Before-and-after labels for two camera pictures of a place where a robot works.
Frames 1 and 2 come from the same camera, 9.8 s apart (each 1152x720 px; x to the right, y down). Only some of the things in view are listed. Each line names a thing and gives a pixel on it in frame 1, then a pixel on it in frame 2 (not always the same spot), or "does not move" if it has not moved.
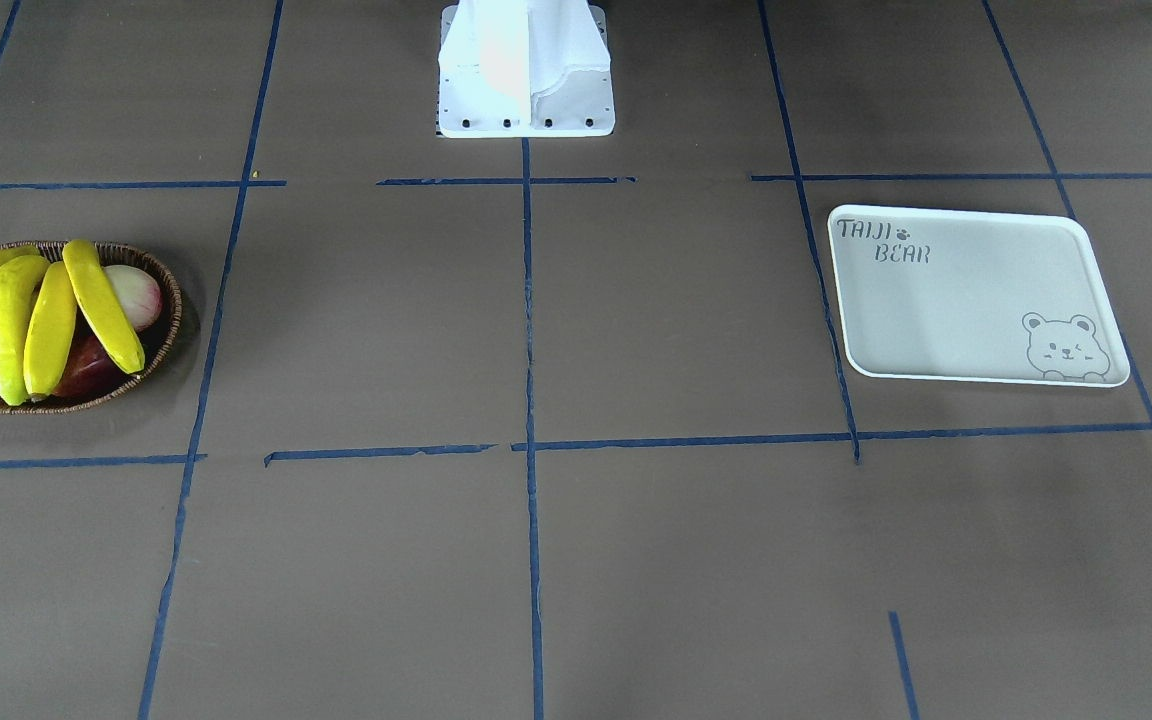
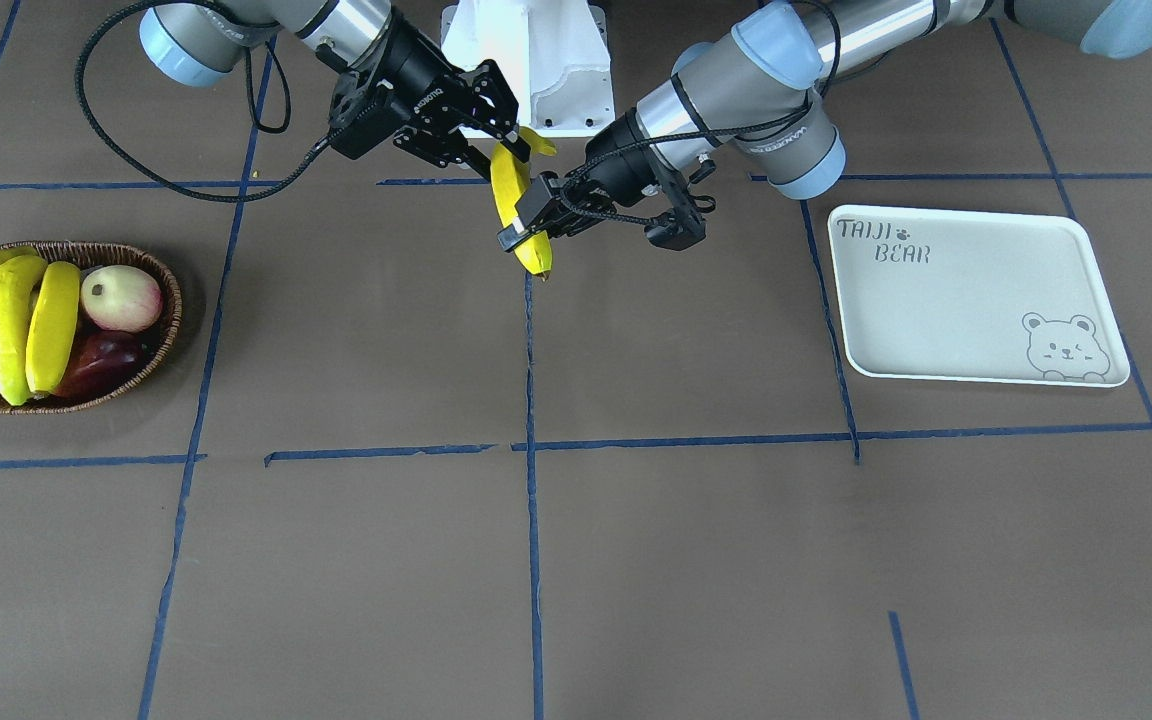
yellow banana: (50, 329) does not move
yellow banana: (13, 282) does not move
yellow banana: (102, 306) → (511, 174)
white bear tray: (973, 297) does not move
